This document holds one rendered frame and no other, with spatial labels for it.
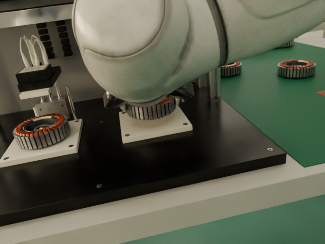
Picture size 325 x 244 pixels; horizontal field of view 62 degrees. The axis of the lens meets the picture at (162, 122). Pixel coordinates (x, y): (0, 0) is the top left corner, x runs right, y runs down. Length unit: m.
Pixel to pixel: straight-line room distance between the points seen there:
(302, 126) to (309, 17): 0.37
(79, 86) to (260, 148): 0.56
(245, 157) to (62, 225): 0.31
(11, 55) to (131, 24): 0.69
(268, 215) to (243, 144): 1.00
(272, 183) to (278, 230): 0.98
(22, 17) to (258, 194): 0.59
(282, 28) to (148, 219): 0.31
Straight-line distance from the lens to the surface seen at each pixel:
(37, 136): 0.59
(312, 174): 0.51
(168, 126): 0.58
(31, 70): 0.66
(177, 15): 0.22
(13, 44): 0.87
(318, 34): 4.45
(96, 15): 0.21
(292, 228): 1.46
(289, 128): 0.63
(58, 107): 0.75
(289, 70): 0.95
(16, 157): 0.61
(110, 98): 0.46
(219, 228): 1.41
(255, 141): 0.53
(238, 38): 0.27
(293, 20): 0.30
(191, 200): 0.43
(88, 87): 0.86
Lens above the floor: 1.04
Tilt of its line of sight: 25 degrees down
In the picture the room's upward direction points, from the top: 7 degrees counter-clockwise
